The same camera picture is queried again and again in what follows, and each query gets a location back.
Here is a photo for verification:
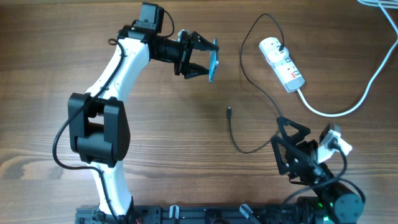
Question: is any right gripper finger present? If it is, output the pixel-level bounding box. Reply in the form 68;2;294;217
277;116;311;145
271;136;291;175

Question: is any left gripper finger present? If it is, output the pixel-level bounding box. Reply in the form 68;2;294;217
190;31;219;51
184;63;209;79

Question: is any blue screen Galaxy smartphone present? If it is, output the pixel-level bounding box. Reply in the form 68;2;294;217
208;50;219;83

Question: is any black USB charging cable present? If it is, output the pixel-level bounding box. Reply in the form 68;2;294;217
227;13;286;155

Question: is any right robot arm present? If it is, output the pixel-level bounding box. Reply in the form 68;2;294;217
271;116;365;223

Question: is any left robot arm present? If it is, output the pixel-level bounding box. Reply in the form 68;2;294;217
68;2;219;223

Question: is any white USB charger plug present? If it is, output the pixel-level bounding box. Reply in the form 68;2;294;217
266;49;286;64

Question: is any white power strip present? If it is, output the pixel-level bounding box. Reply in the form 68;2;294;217
259;37;305;93

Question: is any white power strip cord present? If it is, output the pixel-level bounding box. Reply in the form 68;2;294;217
297;2;398;118

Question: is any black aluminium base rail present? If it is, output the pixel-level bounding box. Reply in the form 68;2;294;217
75;203;315;224

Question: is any white cables top corner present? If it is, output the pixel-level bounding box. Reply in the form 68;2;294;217
356;0;398;9

